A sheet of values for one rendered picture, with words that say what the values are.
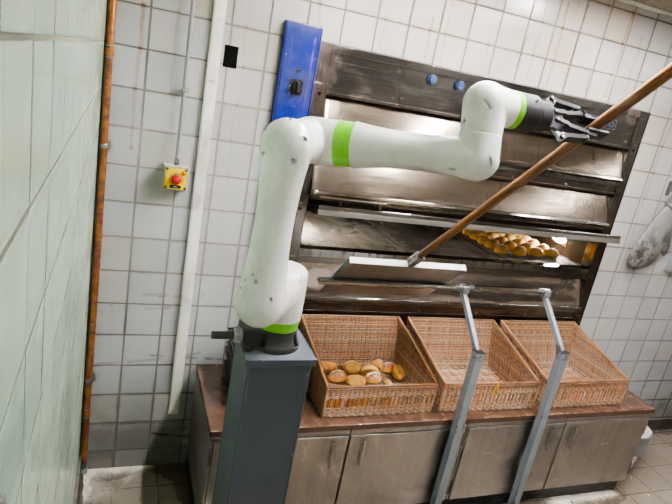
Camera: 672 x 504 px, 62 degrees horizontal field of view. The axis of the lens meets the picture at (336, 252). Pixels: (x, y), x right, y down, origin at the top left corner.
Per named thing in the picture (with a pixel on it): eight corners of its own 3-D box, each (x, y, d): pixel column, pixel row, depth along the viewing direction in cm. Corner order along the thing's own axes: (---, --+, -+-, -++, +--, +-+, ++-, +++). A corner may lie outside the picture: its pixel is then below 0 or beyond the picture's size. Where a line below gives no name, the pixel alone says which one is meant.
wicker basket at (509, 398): (394, 361, 306) (405, 315, 298) (481, 361, 326) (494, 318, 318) (437, 413, 263) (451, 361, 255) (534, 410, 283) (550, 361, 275)
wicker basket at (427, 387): (289, 362, 284) (298, 312, 276) (389, 361, 305) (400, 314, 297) (319, 419, 241) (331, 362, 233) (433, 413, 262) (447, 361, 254)
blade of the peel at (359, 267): (466, 270, 244) (465, 264, 245) (350, 262, 223) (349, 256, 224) (424, 296, 274) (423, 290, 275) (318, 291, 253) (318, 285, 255)
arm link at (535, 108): (532, 113, 133) (524, 81, 136) (501, 140, 143) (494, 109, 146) (552, 117, 135) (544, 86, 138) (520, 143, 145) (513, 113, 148)
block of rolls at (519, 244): (444, 224, 379) (446, 216, 377) (503, 230, 397) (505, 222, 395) (497, 254, 325) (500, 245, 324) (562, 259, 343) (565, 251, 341)
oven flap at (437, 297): (292, 299, 273) (295, 257, 274) (576, 309, 340) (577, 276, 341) (295, 299, 269) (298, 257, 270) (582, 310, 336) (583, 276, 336)
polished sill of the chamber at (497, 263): (295, 251, 273) (296, 244, 272) (580, 271, 340) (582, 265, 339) (298, 256, 268) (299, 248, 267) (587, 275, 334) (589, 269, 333)
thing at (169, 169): (161, 185, 236) (163, 161, 233) (185, 188, 240) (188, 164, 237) (162, 189, 229) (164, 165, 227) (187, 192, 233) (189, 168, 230)
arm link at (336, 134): (277, 162, 145) (280, 114, 142) (294, 159, 157) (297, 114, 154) (345, 171, 140) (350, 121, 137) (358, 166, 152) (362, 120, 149)
